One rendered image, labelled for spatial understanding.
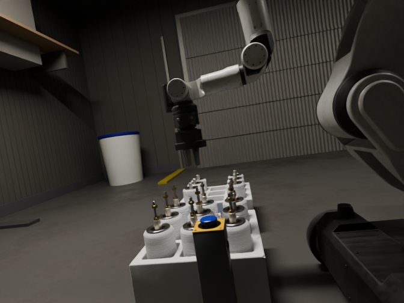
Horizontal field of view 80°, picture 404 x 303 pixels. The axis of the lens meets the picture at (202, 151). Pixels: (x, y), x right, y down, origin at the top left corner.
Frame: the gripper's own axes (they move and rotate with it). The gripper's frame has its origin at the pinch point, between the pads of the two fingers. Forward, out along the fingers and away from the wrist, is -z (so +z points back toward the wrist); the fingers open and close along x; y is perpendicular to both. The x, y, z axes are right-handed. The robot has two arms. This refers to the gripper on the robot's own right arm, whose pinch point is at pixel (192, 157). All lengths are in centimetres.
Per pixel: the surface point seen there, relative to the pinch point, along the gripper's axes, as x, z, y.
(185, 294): -5.0, -36.7, 19.3
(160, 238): 1.7, -21.3, 18.8
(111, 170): 251, -22, -139
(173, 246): 0.7, -25.4, 15.2
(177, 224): 6.1, -22.3, 6.4
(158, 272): 1.2, -29.7, 22.3
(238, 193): 5.0, -24.5, -40.7
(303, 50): 19, 112, -340
